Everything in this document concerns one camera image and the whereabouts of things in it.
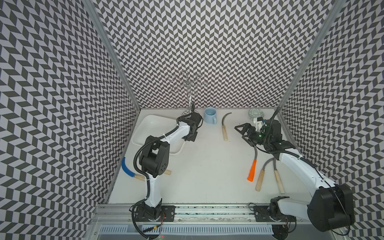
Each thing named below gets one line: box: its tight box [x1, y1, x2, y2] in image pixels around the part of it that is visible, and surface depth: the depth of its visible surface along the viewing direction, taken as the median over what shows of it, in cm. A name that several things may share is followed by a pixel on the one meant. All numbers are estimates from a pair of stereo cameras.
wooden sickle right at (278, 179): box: [273, 157, 285, 194], surface depth 84 cm
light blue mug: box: [204, 106, 217, 125], surface depth 109 cm
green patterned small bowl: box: [248, 108, 265, 120], surface depth 114 cm
